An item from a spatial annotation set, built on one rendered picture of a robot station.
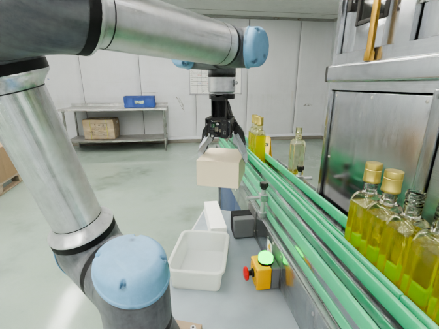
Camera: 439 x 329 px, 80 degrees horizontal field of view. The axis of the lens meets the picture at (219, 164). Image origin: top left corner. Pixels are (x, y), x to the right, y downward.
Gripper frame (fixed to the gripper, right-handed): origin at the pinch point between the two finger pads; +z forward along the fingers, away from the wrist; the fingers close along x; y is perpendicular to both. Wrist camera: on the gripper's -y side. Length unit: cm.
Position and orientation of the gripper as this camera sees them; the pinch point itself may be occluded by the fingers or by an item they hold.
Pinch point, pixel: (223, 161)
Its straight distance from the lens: 80.0
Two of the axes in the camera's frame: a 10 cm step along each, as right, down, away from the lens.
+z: 0.0, 9.6, 3.0
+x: 9.8, 0.6, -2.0
